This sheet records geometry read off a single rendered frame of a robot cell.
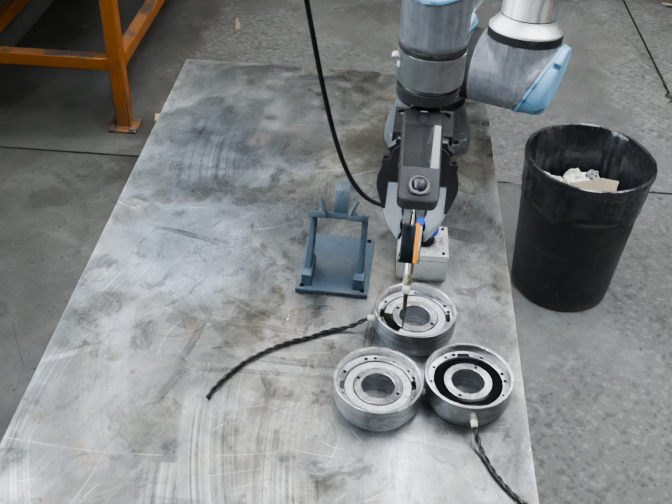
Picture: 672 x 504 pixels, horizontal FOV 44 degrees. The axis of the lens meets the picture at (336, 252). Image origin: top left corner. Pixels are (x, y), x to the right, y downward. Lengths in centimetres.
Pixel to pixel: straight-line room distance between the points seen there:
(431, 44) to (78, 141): 231
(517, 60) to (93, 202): 174
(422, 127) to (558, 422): 130
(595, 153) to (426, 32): 159
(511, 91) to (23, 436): 85
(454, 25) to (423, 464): 48
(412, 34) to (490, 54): 46
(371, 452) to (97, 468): 30
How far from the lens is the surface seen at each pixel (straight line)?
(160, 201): 135
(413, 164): 93
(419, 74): 92
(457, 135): 147
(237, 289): 117
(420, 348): 106
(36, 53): 311
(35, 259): 259
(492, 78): 135
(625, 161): 242
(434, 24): 90
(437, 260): 117
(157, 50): 370
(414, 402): 98
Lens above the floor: 157
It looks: 39 degrees down
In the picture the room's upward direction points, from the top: 2 degrees clockwise
